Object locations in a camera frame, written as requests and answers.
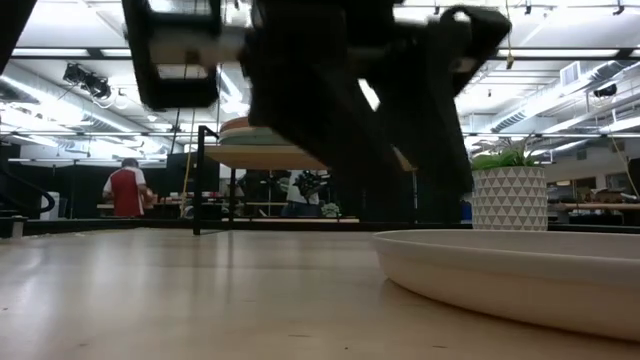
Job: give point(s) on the cream white plastic plate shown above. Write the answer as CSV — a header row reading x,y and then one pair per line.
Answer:
x,y
500,285

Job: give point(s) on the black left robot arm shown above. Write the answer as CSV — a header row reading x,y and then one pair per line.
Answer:
x,y
12,25

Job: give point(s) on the wooden shelf with black frame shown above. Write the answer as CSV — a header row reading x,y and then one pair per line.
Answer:
x,y
260,157

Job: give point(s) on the green potted plant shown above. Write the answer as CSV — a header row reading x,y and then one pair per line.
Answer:
x,y
495,160

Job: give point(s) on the black curved bar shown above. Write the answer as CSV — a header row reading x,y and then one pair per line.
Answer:
x,y
50,202

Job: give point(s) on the black ceiling spotlight cluster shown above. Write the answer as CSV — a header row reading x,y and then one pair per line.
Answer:
x,y
95,87

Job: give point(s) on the black ceiling fixture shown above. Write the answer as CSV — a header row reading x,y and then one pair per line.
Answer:
x,y
606,90

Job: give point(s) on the person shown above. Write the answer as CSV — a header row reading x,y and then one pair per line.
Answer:
x,y
291,197
125,192

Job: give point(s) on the white triangle-pattern plant pot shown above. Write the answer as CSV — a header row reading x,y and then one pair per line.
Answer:
x,y
510,200

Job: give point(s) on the small green plant figure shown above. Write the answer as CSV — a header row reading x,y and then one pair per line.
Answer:
x,y
331,210

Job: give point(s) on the white ceiling air vent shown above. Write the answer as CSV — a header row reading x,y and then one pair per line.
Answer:
x,y
570,74

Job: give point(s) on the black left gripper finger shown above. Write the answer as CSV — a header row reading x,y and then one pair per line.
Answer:
x,y
310,110
425,125

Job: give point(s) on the blue bin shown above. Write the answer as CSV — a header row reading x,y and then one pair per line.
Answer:
x,y
466,210

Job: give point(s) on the black rig crossbar with lights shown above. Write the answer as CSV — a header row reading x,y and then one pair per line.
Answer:
x,y
625,52

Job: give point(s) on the white container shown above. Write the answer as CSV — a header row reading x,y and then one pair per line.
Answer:
x,y
50,207

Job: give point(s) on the green plastic plate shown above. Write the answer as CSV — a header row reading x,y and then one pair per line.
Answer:
x,y
255,137

